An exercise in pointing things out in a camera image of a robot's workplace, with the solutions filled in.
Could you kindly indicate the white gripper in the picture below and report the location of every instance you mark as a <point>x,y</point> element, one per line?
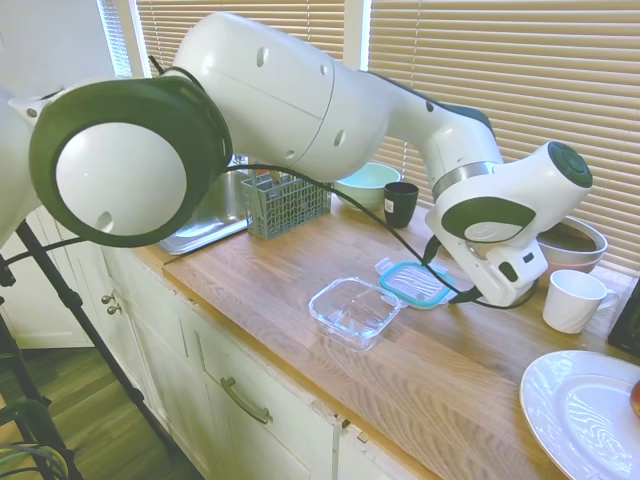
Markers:
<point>505,280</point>

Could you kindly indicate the teal-rimmed clear container lid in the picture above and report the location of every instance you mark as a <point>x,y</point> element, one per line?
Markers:
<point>410,285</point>

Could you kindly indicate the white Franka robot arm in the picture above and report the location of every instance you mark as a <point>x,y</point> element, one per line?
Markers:
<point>260,95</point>

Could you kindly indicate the clear glass food container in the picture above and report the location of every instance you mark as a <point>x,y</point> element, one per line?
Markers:
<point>345,316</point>

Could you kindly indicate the pink bowl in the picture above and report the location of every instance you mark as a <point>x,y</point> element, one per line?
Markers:
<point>575,267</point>

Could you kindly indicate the black cup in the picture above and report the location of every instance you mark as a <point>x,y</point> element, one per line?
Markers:
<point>399,205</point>

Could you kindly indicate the black toaster oven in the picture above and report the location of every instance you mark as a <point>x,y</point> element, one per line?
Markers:
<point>627,325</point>

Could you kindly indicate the white dinner plate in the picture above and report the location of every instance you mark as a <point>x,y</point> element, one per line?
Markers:
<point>585,415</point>

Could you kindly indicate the mint green bowl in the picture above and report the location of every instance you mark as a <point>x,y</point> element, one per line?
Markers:
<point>372,187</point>

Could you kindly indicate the red apple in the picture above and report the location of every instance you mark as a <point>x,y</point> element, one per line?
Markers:
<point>636,397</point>

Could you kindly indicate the wide beige window blind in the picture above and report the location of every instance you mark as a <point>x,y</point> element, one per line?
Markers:
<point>525,75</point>

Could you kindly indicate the grey plastic cutlery basket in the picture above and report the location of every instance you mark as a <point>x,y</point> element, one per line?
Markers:
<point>285,210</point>

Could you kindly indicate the stainless steel sink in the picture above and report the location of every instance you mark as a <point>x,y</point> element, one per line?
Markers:
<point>210,225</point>

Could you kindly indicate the white kitchen cabinet run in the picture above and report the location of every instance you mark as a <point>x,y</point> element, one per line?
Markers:
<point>165,360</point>

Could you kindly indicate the silver cabinet knob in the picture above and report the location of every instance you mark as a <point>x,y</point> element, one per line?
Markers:
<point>115,309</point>
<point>107,299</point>

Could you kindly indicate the small pale window blind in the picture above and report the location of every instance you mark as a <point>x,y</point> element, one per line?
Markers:
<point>115,40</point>

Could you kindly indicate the dark green clamp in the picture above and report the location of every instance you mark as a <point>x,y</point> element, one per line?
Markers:
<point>20,420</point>

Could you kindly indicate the black camera stand pole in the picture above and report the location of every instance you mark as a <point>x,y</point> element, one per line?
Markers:
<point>75,320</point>

